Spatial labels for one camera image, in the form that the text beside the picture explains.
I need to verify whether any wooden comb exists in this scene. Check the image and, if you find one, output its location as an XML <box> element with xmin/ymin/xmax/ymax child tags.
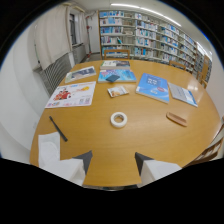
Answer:
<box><xmin>165</xmin><ymin>111</ymin><xmax>188</xmax><ymax>128</ymax></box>

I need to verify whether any white paper sheet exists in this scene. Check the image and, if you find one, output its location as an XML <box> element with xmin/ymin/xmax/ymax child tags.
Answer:
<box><xmin>37</xmin><ymin>131</ymin><xmax>62</xmax><ymax>169</ymax></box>

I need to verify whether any black pen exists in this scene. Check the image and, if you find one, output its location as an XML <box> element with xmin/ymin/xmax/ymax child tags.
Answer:
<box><xmin>48</xmin><ymin>115</ymin><xmax>69</xmax><ymax>143</ymax></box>

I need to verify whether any wooden chair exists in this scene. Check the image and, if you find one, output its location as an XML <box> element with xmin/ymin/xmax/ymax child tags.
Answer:
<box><xmin>168</xmin><ymin>60</ymin><xmax>187</xmax><ymax>72</ymax></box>
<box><xmin>103</xmin><ymin>48</ymin><xmax>131</xmax><ymax>61</ymax></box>
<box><xmin>183</xmin><ymin>123</ymin><xmax>224</xmax><ymax>168</ymax></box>
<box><xmin>196</xmin><ymin>63</ymin><xmax>210</xmax><ymax>90</ymax></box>

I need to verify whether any white tape roll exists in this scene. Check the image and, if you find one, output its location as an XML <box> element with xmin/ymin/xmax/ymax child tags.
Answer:
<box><xmin>110</xmin><ymin>111</ymin><xmax>128</xmax><ymax>129</ymax></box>

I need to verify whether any colourful poster sheet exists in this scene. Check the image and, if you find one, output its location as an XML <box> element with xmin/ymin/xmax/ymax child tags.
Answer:
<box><xmin>44</xmin><ymin>80</ymin><xmax>97</xmax><ymax>109</ymax></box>

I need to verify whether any grey and blue booklet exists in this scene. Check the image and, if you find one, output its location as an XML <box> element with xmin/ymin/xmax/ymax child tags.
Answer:
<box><xmin>167</xmin><ymin>81</ymin><xmax>199</xmax><ymax>108</ymax></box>

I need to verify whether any magazine with photo cover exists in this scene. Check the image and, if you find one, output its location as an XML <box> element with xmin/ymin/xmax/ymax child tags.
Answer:
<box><xmin>64</xmin><ymin>65</ymin><xmax>97</xmax><ymax>84</ymax></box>

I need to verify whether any small dark blue case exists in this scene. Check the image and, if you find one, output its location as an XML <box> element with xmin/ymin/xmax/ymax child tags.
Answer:
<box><xmin>105</xmin><ymin>74</ymin><xmax>121</xmax><ymax>83</ymax></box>

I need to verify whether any light blue picture book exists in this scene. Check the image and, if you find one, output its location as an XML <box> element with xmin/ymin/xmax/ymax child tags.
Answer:
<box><xmin>97</xmin><ymin>69</ymin><xmax>138</xmax><ymax>84</ymax></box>

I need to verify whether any dark cover book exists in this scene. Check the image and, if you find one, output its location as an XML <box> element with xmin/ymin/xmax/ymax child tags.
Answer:
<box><xmin>99</xmin><ymin>59</ymin><xmax>132</xmax><ymax>71</ymax></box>

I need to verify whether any library bookshelf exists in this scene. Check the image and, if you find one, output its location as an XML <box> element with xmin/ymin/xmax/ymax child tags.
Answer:
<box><xmin>98</xmin><ymin>9</ymin><xmax>213</xmax><ymax>83</ymax></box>

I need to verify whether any white curtain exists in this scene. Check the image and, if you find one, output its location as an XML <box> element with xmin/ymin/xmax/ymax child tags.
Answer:
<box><xmin>33</xmin><ymin>3</ymin><xmax>74</xmax><ymax>71</ymax></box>

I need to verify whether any wall radiator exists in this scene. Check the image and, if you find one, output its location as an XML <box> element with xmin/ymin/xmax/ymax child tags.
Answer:
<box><xmin>40</xmin><ymin>43</ymin><xmax>88</xmax><ymax>96</ymax></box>

